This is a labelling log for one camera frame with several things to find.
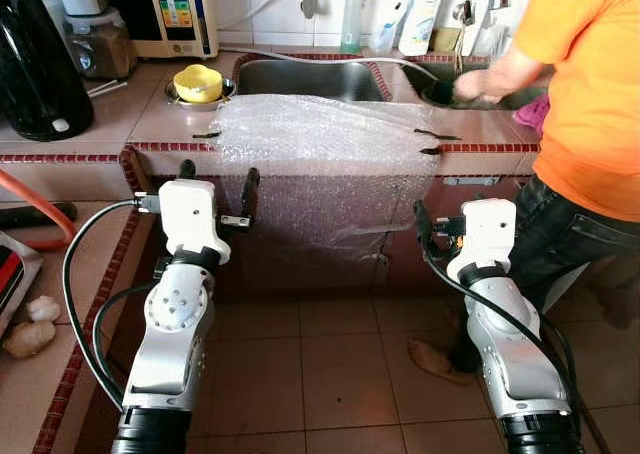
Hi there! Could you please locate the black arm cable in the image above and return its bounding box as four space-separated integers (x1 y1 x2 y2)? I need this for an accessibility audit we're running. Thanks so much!
62 198 163 411
415 229 583 425

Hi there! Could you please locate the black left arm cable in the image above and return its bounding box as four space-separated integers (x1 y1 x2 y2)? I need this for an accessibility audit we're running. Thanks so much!
62 198 163 411

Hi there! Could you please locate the clear bubble wrap sheet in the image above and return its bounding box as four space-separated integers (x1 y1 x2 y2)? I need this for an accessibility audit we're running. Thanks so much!
208 94 443 270

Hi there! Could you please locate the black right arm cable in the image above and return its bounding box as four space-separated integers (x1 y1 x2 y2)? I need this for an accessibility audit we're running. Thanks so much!
415 229 583 425

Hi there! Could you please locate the clear bottle green dish soap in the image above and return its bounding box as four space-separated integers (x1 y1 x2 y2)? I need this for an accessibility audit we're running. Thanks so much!
341 0 380 55

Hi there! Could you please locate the black electric kettle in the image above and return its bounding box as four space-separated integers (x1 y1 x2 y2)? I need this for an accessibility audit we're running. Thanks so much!
0 0 95 143

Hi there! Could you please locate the person's left hand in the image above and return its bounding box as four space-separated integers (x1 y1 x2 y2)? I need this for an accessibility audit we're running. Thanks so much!
455 69 501 105

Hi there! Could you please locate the pale ginger piece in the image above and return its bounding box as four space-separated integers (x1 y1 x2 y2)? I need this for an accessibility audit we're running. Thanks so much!
2 319 56 360
25 296 63 323

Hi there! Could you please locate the clear jar brown powder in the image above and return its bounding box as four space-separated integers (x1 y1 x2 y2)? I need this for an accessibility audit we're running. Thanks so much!
63 9 139 81

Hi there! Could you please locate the white tube bottle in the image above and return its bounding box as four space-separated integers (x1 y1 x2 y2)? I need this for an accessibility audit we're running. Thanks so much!
399 0 447 58

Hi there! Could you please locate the white jar green lid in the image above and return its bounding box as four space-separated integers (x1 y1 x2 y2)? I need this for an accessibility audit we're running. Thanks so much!
36 0 69 33

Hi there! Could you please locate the shallow steel dish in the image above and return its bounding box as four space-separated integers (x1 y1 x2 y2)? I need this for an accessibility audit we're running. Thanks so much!
163 77 237 109

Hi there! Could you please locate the yellow plastic bowl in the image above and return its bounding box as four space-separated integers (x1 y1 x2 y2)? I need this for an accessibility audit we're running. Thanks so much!
173 64 224 104

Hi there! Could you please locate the chrome sink faucet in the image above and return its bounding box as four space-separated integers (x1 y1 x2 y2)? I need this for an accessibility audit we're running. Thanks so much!
452 0 511 60

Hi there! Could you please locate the cream water ionizer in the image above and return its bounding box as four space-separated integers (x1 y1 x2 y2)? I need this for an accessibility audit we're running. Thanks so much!
103 0 220 61

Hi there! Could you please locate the red white flat device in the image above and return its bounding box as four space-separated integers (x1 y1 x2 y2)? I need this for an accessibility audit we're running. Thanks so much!
0 232 43 335

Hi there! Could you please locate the metal cabinet handle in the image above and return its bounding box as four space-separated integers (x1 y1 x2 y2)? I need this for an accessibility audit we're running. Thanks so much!
443 176 502 188

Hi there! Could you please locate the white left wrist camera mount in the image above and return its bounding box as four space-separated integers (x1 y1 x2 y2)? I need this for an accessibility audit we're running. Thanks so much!
158 179 232 266

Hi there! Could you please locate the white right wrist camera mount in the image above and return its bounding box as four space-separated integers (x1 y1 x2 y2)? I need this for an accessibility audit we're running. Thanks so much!
447 198 518 283

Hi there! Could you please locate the dark green cucumber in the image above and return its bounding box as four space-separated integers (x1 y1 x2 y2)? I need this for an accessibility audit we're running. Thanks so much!
0 202 78 227

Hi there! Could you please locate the large steel sink basin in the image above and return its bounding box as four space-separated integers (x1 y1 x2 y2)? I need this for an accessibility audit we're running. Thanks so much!
233 56 389 105

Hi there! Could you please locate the orange hose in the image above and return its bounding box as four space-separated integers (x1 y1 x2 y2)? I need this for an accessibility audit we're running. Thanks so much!
0 169 78 251

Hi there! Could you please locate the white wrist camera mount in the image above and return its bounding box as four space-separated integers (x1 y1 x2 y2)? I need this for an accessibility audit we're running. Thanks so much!
158 179 232 266
447 198 518 283

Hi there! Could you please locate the pink cloth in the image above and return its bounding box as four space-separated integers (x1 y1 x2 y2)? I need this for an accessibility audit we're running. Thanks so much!
512 94 550 139

